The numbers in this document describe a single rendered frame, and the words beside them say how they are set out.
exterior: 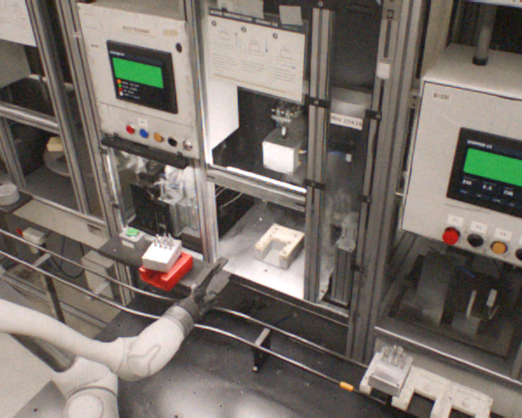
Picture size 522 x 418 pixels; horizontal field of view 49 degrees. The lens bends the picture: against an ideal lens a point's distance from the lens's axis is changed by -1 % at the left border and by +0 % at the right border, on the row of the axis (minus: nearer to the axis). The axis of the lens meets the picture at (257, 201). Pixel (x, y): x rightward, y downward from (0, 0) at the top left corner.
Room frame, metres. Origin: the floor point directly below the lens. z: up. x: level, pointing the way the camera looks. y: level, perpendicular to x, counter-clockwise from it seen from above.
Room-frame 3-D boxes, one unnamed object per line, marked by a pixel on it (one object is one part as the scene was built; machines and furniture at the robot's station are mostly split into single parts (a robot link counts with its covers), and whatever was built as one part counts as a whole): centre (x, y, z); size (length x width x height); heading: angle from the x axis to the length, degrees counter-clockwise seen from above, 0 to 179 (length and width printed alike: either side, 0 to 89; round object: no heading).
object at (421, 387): (1.05, -0.49, 0.84); 0.36 x 0.14 x 0.10; 59
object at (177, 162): (1.70, 0.39, 1.37); 0.36 x 0.04 x 0.04; 59
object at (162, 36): (1.82, 0.32, 1.60); 0.42 x 0.29 x 0.46; 59
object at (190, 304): (1.19, 0.20, 1.12); 0.09 x 0.07 x 0.08; 149
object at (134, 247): (1.67, 0.47, 0.97); 0.08 x 0.08 x 0.12; 59
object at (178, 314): (1.13, 0.24, 1.12); 0.09 x 0.06 x 0.09; 59
